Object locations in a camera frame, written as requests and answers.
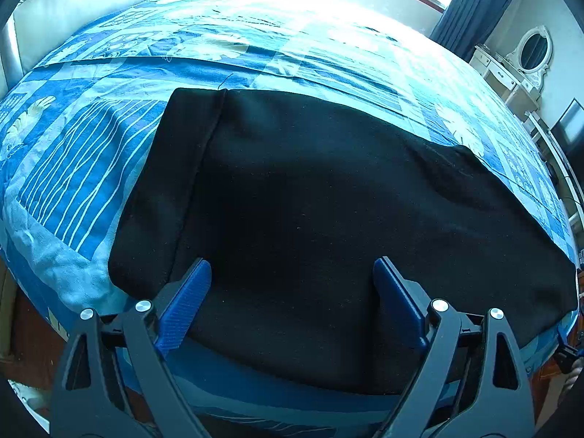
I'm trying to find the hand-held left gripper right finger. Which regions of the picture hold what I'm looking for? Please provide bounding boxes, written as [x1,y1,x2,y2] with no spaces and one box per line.
[372,256,535,438]

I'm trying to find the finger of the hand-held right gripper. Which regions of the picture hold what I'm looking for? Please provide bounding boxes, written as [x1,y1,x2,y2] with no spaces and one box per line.
[556,322,584,375]

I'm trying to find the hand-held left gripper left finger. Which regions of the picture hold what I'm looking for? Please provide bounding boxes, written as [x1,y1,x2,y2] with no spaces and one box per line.
[49,258,213,438]

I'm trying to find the black pants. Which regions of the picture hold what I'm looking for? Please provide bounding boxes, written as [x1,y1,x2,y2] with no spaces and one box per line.
[108,87,579,395]

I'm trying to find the blue patterned bedsheet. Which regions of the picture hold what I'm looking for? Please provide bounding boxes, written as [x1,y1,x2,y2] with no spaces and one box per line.
[0,0,580,438]

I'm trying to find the white tv stand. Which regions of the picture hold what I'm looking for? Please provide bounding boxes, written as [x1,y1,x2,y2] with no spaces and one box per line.
[525,109,580,220]

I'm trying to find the television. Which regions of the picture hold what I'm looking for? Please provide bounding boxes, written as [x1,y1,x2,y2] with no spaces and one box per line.
[550,98,584,156]

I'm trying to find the cream vanity dresser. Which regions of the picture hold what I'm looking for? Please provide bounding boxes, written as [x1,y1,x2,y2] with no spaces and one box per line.
[470,43,543,115]

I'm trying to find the oval vanity mirror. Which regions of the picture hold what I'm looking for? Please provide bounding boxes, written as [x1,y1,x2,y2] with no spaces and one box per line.
[506,25,554,85]

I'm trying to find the dark blue curtain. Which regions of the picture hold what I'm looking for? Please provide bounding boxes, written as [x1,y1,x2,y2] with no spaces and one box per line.
[429,0,525,62]

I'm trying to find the cream leather headboard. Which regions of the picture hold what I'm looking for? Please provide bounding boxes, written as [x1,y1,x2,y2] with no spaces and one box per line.
[0,0,147,96]

